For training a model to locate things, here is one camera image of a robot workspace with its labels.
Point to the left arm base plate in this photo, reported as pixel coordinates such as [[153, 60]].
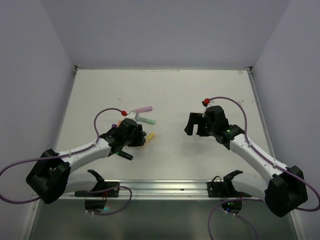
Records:
[[96, 186]]

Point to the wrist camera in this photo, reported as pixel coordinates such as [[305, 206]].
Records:
[[206, 104], [133, 116]]

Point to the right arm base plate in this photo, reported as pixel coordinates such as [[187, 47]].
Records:
[[223, 188]]

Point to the mint green pastel highlighter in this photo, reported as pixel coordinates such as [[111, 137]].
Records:
[[146, 120]]

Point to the green capped black highlighter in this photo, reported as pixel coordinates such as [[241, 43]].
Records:
[[125, 155]]

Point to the lilac pastel highlighter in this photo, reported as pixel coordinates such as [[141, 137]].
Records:
[[143, 109]]

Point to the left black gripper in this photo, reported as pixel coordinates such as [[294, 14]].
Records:
[[140, 138]]

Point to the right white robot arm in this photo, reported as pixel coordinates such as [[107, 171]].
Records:
[[278, 185]]

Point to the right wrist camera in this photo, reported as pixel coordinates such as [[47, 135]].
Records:
[[206, 104]]

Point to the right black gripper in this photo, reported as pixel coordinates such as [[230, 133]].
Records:
[[196, 118]]

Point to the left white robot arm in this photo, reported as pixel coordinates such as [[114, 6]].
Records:
[[50, 177]]

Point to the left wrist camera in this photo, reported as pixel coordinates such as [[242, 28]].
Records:
[[133, 116]]

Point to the yellow pastel highlighter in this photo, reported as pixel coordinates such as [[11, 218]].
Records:
[[149, 137]]

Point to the aluminium mounting rail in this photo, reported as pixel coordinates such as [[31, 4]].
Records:
[[162, 188]]

